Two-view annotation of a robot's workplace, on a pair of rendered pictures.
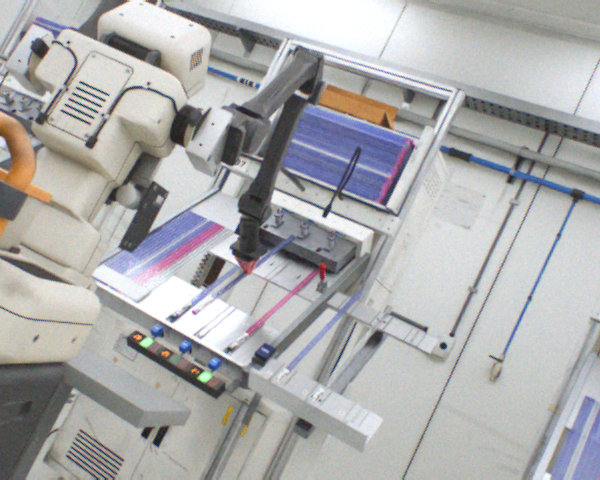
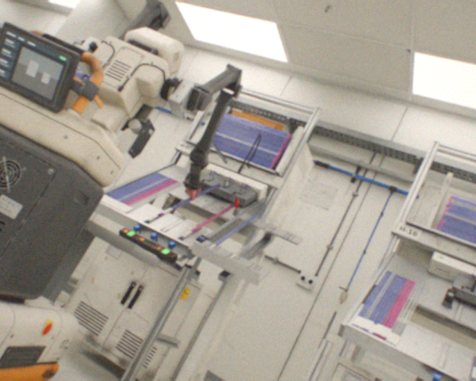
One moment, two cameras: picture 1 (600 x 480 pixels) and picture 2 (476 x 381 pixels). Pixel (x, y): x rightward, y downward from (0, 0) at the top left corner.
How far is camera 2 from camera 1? 0.58 m
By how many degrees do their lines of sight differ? 9
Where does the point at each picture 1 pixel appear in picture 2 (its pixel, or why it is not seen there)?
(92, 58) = (122, 50)
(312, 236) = (230, 187)
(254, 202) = (199, 153)
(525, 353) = (362, 286)
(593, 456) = (389, 297)
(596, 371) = (394, 261)
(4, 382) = (82, 175)
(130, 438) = (113, 305)
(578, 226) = (394, 209)
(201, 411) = (159, 286)
